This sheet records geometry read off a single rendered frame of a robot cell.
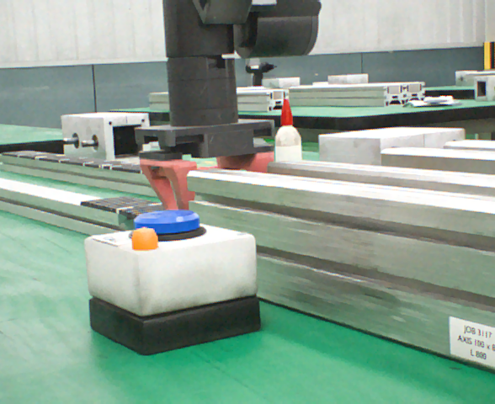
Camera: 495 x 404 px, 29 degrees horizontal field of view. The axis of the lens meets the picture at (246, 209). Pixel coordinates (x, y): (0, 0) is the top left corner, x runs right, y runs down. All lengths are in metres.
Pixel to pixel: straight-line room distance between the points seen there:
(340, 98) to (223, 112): 3.31
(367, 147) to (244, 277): 0.30
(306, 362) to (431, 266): 0.08
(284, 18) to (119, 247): 0.31
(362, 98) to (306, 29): 3.14
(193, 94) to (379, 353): 0.32
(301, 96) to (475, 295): 3.85
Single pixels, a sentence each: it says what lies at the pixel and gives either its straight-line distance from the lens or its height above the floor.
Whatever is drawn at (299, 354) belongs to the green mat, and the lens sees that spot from 0.54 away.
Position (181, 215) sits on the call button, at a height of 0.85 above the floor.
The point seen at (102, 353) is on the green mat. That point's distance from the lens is 0.57.
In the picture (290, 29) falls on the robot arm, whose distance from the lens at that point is 0.81.
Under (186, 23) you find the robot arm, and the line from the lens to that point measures 0.78.
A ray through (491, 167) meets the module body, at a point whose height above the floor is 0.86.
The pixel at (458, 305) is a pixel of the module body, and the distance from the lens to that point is 0.51.
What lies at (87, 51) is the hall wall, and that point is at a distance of 12.24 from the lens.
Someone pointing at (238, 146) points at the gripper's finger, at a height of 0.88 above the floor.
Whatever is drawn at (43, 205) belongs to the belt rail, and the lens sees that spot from 1.12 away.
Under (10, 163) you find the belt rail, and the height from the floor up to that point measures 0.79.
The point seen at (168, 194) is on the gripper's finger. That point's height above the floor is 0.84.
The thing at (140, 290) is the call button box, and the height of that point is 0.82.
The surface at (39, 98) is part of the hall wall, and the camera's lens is 12.05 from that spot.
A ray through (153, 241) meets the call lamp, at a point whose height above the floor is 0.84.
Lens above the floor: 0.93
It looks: 8 degrees down
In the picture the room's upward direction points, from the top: 3 degrees counter-clockwise
